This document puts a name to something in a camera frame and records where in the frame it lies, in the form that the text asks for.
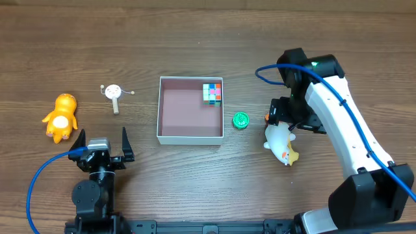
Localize white plush duck orange feet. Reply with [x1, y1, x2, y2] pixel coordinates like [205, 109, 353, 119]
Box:
[263, 122, 299, 166]

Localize black mounting rail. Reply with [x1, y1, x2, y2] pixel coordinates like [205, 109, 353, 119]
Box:
[64, 219, 416, 234]

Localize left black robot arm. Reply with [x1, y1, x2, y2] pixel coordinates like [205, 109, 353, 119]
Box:
[64, 128, 135, 234]

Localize left blue cable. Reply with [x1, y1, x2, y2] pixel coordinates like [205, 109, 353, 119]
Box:
[25, 146, 89, 234]

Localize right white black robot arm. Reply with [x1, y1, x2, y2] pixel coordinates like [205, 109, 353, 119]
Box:
[264, 48, 415, 233]

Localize colourful puzzle cube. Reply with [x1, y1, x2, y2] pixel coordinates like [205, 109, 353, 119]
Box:
[203, 83, 222, 107]

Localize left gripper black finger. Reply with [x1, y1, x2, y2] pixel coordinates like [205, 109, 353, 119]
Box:
[68, 129, 86, 161]
[122, 127, 135, 162]

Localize orange plastic cat figure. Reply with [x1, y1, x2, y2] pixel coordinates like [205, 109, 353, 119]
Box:
[42, 94, 78, 144]

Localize white cardboard box pink interior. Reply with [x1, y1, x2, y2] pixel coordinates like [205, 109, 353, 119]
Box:
[156, 76, 224, 146]

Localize green round plastic toy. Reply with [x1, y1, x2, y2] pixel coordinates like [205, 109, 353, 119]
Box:
[232, 112, 250, 129]

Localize white wooden rattle drum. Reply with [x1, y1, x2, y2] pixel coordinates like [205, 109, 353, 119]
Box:
[100, 84, 135, 115]

